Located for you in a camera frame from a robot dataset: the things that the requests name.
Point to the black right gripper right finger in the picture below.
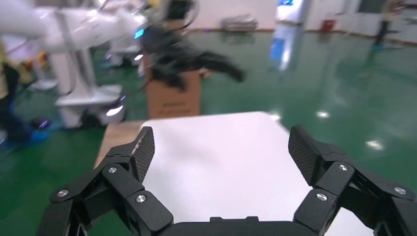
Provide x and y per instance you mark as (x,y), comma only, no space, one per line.
(342,189)

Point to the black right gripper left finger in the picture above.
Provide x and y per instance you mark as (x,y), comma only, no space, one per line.
(123,195)

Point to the tall brown cardboard carton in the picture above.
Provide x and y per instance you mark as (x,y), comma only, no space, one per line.
(172,97)

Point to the person wearing blue shoe covers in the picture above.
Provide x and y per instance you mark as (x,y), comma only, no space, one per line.
(13,107)

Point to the black gripper of white robot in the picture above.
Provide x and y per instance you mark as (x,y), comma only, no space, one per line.
(169,55)

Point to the white wheeled robot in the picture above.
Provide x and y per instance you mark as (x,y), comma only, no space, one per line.
(65,49)

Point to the blue white banner stand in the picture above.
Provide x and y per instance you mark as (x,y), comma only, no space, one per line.
(286,39)

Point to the grey cart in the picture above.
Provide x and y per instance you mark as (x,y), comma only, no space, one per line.
(239,23)

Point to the red wall box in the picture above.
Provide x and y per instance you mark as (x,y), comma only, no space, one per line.
(328,25)

